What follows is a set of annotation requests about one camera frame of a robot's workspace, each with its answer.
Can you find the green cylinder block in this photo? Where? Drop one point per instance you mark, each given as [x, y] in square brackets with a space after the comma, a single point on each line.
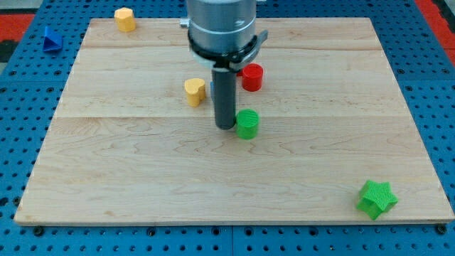
[247, 122]

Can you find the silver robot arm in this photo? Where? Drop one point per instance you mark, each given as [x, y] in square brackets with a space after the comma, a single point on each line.
[222, 33]

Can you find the blue block behind rod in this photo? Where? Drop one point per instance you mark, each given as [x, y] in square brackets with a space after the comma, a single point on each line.
[212, 91]

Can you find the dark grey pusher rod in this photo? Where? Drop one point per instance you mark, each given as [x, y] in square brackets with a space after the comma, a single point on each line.
[224, 95]

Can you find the yellow heart block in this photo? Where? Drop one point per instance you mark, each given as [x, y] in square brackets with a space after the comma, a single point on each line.
[195, 91]

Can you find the red cylinder block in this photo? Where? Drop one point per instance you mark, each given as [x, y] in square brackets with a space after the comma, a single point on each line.
[252, 77]

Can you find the wooden board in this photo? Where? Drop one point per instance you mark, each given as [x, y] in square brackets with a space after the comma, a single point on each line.
[125, 149]

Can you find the yellow hexagon block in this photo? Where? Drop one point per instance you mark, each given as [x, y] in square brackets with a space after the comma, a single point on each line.
[124, 19]

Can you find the green star block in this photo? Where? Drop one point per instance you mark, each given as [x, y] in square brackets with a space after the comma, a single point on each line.
[376, 198]

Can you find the blue triangle block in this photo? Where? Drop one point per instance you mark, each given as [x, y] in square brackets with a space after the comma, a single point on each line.
[53, 41]

